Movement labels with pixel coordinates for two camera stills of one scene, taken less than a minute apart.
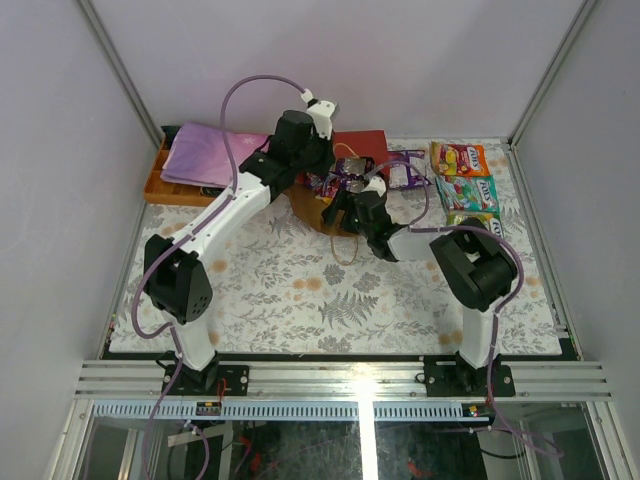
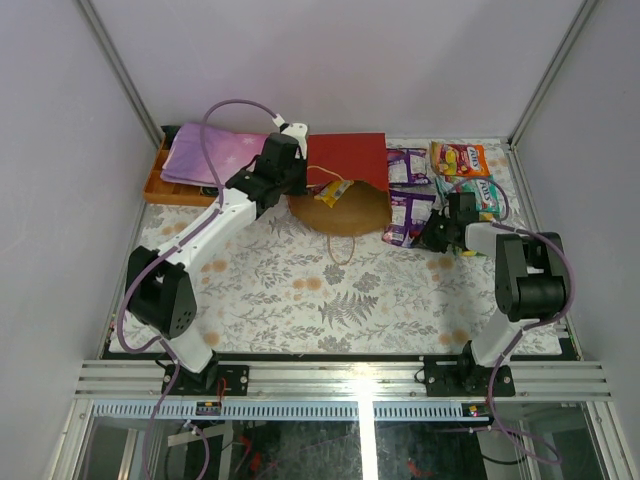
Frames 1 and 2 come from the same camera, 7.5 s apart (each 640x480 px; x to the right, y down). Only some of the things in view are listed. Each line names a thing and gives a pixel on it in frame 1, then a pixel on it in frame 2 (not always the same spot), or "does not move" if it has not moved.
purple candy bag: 407,169 does not move
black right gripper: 345,201 -> 427,239
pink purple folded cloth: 198,154 does not move
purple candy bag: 345,174 -> 409,214
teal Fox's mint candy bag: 468,193 does not move
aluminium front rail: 533,380 does not move
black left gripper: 316,157 -> 296,176
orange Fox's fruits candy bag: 459,159 does not move
